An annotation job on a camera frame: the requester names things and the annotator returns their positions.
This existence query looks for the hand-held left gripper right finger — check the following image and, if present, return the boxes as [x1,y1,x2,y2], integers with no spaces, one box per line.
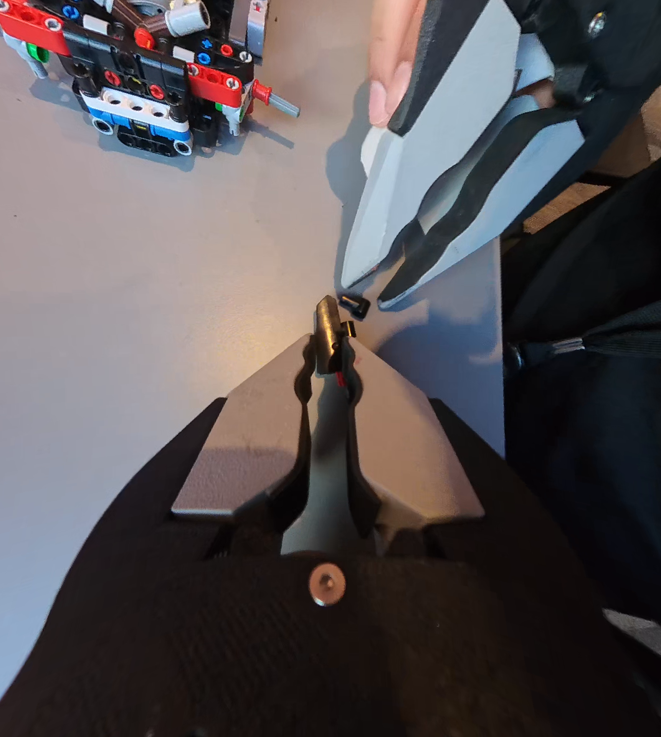
[345,339,486,537]

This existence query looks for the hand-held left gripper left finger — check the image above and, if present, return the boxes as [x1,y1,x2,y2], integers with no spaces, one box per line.
[169,334,316,535]

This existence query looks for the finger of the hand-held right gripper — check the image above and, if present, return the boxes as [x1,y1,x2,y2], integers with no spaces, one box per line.
[377,95,588,310]
[340,0,522,290]

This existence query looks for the black hinged brick piece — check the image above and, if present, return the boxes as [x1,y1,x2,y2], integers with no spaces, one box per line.
[313,295,345,378]

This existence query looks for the grey desk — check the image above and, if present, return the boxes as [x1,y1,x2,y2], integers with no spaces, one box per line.
[0,0,507,737]

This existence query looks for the person's right hand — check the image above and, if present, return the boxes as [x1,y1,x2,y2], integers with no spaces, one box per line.
[367,0,428,129]

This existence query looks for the toy brick car model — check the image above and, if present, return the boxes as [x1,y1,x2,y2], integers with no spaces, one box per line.
[0,0,302,159]

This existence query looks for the black strap with toggle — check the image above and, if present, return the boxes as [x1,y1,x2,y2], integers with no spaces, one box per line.
[506,285,661,375]

